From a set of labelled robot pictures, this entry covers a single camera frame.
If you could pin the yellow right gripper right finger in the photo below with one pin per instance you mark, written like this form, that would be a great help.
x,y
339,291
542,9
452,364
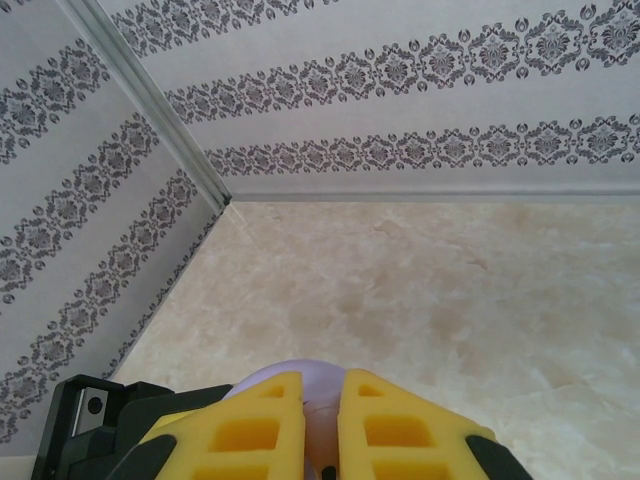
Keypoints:
x,y
355,450

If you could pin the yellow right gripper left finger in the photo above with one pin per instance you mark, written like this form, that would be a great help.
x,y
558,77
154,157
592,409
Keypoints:
x,y
285,450

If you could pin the light purple charging case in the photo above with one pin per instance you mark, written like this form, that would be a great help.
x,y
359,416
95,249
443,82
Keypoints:
x,y
320,380

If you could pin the grey frame back rail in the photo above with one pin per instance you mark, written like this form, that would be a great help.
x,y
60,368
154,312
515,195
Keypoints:
x,y
450,196

